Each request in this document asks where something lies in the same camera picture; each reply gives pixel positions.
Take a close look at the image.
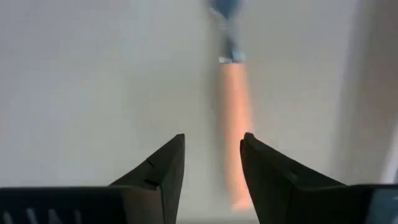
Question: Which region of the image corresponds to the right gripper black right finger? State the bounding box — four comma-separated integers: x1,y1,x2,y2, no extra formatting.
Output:
239,133,345,224

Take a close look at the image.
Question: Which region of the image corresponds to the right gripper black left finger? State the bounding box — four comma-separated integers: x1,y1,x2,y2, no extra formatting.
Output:
108,133,186,224

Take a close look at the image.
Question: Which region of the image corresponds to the spoon with wooden handle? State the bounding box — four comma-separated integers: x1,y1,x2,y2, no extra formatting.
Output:
207,0,255,213

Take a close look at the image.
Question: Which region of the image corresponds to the beige plastic tray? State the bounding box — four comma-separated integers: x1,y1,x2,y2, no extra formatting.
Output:
0,0,398,224

